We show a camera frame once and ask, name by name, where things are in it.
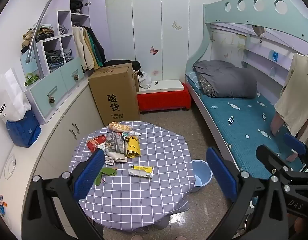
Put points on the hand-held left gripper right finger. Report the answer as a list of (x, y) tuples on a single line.
[(221, 172)]

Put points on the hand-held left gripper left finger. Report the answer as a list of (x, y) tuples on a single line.
[(90, 175)]

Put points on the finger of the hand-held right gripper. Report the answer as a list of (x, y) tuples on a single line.
[(294, 143), (267, 157)]

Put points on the green leaf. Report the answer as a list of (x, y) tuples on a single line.
[(109, 172), (97, 180)]

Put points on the blue plastic trash bin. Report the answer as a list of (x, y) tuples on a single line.
[(201, 177)]

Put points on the red snack packet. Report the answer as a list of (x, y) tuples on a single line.
[(95, 143)]

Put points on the beige paper wrapper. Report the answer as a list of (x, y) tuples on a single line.
[(117, 158)]

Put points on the grey printed packet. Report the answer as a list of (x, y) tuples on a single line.
[(115, 143)]

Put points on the yellow packet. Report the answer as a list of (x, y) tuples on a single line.
[(132, 146)]

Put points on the yellow white medicine box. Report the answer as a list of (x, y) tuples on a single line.
[(141, 171)]

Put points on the bread packet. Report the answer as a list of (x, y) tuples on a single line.
[(119, 127)]

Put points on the small white bottle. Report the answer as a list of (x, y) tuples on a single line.
[(135, 133)]

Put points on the pink garment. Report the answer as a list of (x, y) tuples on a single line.
[(276, 123)]

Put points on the teal printed mattress sheet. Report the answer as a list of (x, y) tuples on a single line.
[(239, 130)]

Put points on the person in beige shirt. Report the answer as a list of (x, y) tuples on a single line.
[(297, 97)]

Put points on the low white cabinet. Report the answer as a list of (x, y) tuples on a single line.
[(54, 135)]

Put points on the grey checked tablecloth table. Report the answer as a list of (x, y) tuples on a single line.
[(144, 195)]

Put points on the beige slipper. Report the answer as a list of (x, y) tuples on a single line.
[(180, 238), (137, 238)]

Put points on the blue bag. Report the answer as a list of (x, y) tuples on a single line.
[(21, 130)]

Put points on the large cardboard box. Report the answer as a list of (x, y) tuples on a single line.
[(114, 92)]

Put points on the grey duvet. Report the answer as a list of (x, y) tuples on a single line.
[(226, 80)]

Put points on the red bench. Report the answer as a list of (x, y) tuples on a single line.
[(164, 100)]

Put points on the cartoon sticker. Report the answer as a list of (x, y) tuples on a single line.
[(2, 205)]

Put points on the blue checked pillow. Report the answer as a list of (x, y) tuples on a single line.
[(191, 78)]

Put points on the small cardboard box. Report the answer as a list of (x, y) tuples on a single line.
[(136, 81)]

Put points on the white shelving unit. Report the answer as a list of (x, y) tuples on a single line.
[(69, 72)]

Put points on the white board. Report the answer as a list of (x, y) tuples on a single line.
[(164, 85)]

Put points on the white plastic bag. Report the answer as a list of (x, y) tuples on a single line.
[(144, 80)]

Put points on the white paper bag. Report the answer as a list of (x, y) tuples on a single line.
[(10, 97)]

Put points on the green plant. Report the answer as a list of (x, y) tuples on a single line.
[(31, 78)]

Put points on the black cloth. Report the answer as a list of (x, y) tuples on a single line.
[(119, 63)]

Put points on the brown hanging cloth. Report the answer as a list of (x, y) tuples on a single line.
[(258, 30)]

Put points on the pink flower sticker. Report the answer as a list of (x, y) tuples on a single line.
[(155, 73)]

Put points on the folded dark clothes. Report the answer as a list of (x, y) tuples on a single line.
[(54, 60)]

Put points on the green hanging garment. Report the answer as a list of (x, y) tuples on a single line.
[(95, 52)]

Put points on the cream hanging jacket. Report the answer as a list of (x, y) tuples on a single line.
[(80, 47)]

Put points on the black hanging coat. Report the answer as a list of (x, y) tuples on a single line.
[(97, 42)]

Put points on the pink butterfly sticker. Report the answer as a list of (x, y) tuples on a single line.
[(154, 50)]

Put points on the pile of clothes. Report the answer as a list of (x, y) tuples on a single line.
[(36, 35)]

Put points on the white butterfly sticker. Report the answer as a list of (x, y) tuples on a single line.
[(176, 25)]

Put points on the curved metal pole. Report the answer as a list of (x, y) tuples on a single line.
[(40, 22)]

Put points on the blue wall card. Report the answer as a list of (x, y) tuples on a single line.
[(274, 55)]

